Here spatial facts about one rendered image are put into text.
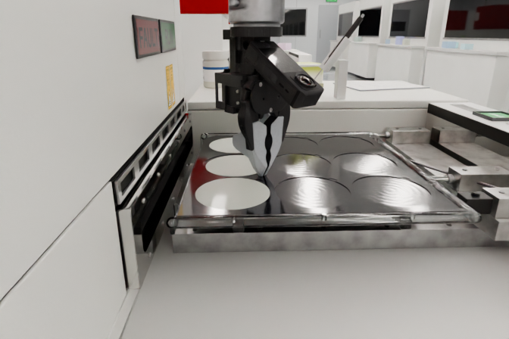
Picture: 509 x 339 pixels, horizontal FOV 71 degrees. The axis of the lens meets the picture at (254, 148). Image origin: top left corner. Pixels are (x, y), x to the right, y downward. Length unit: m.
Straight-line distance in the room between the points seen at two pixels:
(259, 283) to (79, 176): 0.25
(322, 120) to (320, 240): 0.36
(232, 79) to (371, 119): 0.42
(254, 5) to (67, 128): 0.28
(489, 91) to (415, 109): 4.39
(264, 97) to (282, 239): 0.19
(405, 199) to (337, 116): 0.35
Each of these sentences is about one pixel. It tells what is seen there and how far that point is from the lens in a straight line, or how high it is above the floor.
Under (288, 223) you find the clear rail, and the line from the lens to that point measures 0.42.
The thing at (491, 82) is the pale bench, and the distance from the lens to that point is 5.23.
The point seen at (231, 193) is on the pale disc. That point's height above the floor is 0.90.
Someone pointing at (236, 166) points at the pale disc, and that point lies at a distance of 0.57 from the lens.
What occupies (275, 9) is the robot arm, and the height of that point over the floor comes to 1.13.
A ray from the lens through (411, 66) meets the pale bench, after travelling 7.14.
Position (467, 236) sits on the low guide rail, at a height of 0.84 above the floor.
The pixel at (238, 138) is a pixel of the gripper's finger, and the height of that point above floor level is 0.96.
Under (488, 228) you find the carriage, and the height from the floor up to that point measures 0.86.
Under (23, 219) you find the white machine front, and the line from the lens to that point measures 0.24.
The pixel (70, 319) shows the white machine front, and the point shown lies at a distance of 0.30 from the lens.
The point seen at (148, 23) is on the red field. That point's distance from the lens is 0.49.
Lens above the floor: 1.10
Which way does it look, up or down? 18 degrees down
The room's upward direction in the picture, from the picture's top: straight up
